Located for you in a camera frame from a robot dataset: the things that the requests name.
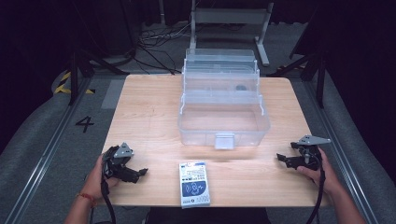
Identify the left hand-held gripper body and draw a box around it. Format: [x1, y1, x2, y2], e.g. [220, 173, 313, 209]
[102, 142, 140, 181]

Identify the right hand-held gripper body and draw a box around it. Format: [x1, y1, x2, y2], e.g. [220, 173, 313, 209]
[292, 134, 332, 172]

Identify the white and blue packet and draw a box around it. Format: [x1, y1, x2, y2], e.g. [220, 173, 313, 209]
[178, 161, 211, 209]

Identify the clear plastic storage box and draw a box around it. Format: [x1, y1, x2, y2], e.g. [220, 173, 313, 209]
[177, 48, 271, 150]

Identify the person's right hand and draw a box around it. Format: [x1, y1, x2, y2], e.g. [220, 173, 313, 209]
[297, 147, 344, 195]

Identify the person's left hand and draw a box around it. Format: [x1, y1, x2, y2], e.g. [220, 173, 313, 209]
[81, 153, 120, 200]

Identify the black tripod stand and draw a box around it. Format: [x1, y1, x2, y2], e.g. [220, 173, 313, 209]
[67, 49, 131, 106]
[267, 52, 329, 110]

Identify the yellow and black floor tape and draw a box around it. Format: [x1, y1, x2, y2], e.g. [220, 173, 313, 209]
[53, 71, 96, 95]

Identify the grey metal stand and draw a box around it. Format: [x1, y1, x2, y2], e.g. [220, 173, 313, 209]
[189, 0, 275, 67]

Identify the grey metal pole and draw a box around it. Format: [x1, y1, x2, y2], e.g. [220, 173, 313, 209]
[158, 0, 166, 26]

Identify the metal floor rail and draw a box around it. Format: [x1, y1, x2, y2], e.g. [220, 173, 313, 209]
[303, 80, 379, 224]
[4, 77, 92, 224]

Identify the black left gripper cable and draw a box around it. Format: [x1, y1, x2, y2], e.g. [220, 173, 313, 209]
[100, 178, 117, 224]

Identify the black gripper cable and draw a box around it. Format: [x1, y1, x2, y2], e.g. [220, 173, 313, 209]
[100, 178, 117, 224]
[305, 155, 327, 224]

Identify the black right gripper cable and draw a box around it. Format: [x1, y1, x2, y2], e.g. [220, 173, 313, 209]
[305, 155, 327, 224]

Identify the red string bracelet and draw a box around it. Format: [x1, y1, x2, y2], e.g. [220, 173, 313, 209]
[76, 192, 98, 208]

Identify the bundle of floor cables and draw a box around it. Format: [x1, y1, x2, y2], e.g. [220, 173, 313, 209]
[102, 21, 194, 76]

